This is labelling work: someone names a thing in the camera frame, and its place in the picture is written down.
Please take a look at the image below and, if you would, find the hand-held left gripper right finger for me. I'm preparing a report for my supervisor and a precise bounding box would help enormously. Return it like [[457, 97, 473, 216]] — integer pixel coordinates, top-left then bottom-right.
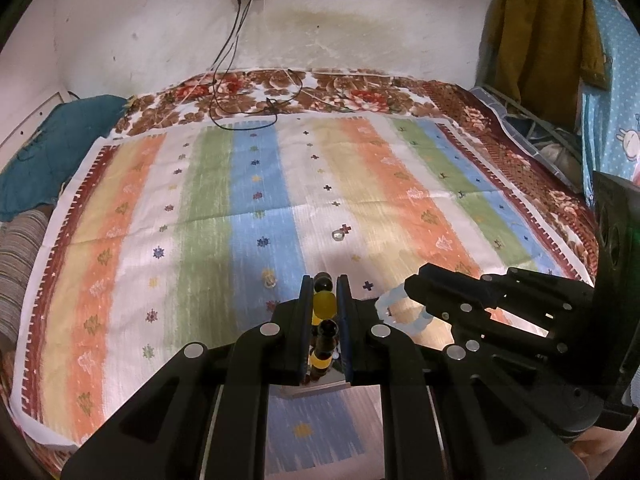
[[336, 274, 591, 480]]

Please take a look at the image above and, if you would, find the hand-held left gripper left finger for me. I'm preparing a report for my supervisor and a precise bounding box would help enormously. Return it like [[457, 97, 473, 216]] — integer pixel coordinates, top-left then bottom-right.
[[60, 275, 316, 480]]

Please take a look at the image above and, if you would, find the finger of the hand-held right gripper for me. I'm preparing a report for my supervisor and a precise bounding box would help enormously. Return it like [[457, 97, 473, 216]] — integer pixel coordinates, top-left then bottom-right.
[[417, 262, 597, 313], [404, 274, 573, 361]]

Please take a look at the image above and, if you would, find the yellow and black bead bracelet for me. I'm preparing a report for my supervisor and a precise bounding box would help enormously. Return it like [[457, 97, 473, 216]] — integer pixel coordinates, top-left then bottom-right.
[[309, 271, 342, 386]]

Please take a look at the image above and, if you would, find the clear plastic ring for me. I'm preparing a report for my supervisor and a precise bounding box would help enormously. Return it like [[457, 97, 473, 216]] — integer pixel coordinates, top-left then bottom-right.
[[374, 282, 434, 336]]

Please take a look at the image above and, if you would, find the silver metal tin box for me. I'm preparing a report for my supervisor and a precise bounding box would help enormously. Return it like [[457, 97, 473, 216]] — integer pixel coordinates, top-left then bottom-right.
[[270, 383, 352, 400]]

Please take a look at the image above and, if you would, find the person's right hand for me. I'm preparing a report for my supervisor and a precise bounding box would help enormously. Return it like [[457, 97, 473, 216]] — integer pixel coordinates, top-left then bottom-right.
[[565, 425, 623, 480]]

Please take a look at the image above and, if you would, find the striped pastel mat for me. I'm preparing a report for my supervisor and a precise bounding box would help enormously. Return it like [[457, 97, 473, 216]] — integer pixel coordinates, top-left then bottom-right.
[[10, 112, 599, 448]]

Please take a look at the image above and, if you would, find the blue dotted printed cloth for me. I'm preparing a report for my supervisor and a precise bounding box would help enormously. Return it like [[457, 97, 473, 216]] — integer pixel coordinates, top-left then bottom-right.
[[575, 0, 640, 207]]

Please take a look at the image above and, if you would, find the brown floral blanket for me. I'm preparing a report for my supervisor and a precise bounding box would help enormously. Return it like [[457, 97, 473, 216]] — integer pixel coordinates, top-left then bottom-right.
[[0, 67, 603, 480]]

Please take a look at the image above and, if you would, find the mustard yellow garment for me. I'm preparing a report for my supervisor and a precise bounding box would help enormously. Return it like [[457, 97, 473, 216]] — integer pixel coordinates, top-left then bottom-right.
[[492, 0, 609, 127]]

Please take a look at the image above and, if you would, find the grey striped pillow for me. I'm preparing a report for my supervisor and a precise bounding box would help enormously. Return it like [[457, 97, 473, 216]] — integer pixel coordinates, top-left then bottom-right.
[[0, 209, 51, 352]]

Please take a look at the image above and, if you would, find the teal pillow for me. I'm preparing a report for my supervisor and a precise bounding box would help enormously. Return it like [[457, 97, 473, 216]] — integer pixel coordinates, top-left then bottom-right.
[[0, 95, 129, 224]]

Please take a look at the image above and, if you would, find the white bed headboard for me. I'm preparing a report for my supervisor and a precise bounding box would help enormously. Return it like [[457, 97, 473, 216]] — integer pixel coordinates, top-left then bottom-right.
[[0, 90, 69, 161]]

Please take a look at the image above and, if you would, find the black power cable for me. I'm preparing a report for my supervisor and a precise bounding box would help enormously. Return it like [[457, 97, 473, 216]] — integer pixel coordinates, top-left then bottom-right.
[[207, 0, 304, 129]]

